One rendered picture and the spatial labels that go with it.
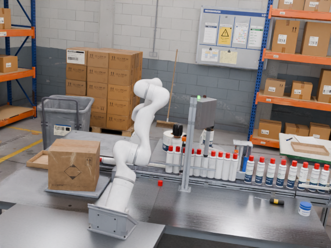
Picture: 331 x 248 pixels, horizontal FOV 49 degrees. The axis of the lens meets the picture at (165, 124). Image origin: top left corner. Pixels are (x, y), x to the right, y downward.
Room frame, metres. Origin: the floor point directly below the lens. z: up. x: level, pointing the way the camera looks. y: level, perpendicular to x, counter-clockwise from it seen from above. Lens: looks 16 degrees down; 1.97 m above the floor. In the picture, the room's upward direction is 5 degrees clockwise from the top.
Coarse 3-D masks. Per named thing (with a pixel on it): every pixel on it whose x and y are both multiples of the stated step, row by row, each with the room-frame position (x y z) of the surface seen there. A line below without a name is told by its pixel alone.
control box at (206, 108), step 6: (198, 102) 2.34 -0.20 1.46; (204, 102) 2.34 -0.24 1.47; (210, 102) 2.39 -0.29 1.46; (216, 102) 2.44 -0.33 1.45; (198, 108) 2.33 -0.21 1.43; (204, 108) 2.34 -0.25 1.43; (210, 108) 2.39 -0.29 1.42; (198, 114) 2.33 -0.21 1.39; (204, 114) 2.35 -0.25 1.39; (210, 114) 2.40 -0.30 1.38; (198, 120) 2.33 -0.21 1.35; (204, 120) 2.35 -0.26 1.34; (210, 120) 2.40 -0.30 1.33; (198, 126) 2.32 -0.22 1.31; (204, 126) 2.36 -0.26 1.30; (210, 126) 2.41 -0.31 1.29
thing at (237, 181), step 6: (132, 168) 2.53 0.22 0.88; (138, 168) 2.54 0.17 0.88; (144, 168) 2.55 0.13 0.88; (150, 168) 2.55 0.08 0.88; (156, 168) 2.56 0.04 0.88; (168, 174) 2.48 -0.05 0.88; (174, 174) 2.48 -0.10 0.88; (216, 180) 2.44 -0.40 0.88; (222, 180) 2.45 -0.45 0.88; (228, 180) 2.46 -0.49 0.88; (240, 180) 2.49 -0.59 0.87; (264, 186) 2.40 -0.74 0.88; (270, 186) 2.41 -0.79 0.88
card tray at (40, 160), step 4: (40, 152) 2.73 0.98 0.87; (44, 152) 2.76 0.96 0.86; (36, 156) 2.66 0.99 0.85; (40, 156) 2.71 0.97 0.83; (44, 156) 2.72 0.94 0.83; (28, 160) 2.53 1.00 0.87; (32, 160) 2.59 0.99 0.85; (36, 160) 2.63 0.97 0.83; (40, 160) 2.64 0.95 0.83; (44, 160) 2.64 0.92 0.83; (28, 164) 2.51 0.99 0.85; (32, 164) 2.51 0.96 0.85; (36, 164) 2.50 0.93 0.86; (40, 164) 2.50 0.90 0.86; (44, 164) 2.49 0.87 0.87; (44, 168) 2.49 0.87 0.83
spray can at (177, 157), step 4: (176, 148) 2.51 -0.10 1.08; (176, 152) 2.50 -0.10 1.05; (180, 152) 2.52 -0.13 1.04; (176, 156) 2.49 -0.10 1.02; (180, 156) 2.51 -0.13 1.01; (176, 160) 2.49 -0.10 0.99; (172, 168) 2.51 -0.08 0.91; (176, 168) 2.49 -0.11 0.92; (172, 172) 2.51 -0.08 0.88; (176, 172) 2.49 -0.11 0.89
